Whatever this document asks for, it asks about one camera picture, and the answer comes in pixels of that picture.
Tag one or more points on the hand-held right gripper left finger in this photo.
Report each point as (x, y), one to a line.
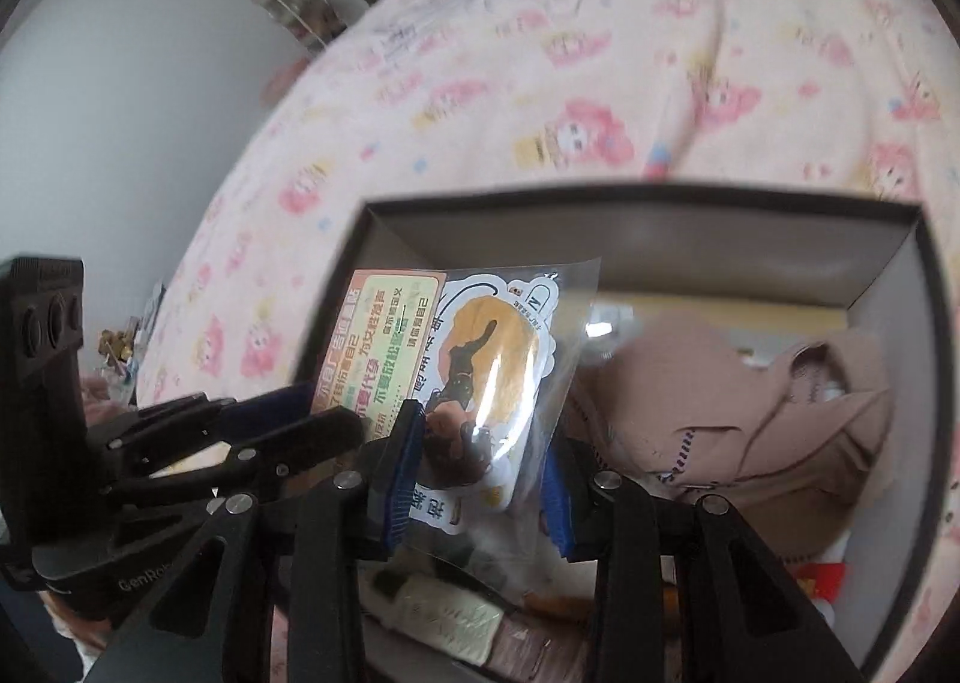
(401, 480)

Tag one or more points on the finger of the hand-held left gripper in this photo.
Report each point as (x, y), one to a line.
(262, 407)
(300, 439)

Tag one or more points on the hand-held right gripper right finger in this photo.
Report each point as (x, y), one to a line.
(556, 510)

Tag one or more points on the clear bagged cartoon sticker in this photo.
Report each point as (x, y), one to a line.
(495, 368)

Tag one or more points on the grey cardboard box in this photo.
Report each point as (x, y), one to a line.
(675, 241)

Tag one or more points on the cluttered bedside items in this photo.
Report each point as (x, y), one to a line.
(127, 346)

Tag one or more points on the shelf with small items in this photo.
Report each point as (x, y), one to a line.
(300, 12)

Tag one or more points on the pale green card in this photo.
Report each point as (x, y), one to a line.
(450, 615)

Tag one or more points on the beige cloth with dark stitching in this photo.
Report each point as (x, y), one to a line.
(720, 413)

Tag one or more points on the red and white packet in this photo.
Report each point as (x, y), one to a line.
(817, 582)

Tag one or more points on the pink printed blanket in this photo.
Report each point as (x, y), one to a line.
(600, 53)

